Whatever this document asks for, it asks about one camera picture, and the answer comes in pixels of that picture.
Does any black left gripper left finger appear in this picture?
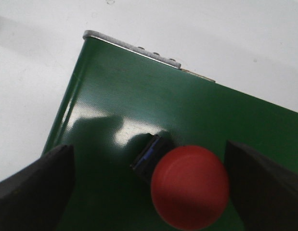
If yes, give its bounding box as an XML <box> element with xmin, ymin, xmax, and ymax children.
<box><xmin>0</xmin><ymin>145</ymin><xmax>76</xmax><ymax>231</ymax></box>

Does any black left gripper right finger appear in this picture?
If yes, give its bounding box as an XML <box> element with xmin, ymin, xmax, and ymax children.
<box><xmin>224</xmin><ymin>141</ymin><xmax>298</xmax><ymax>231</ymax></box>

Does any green conveyor belt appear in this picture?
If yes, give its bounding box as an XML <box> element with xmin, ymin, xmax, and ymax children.
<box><xmin>44</xmin><ymin>38</ymin><xmax>298</xmax><ymax>231</ymax></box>

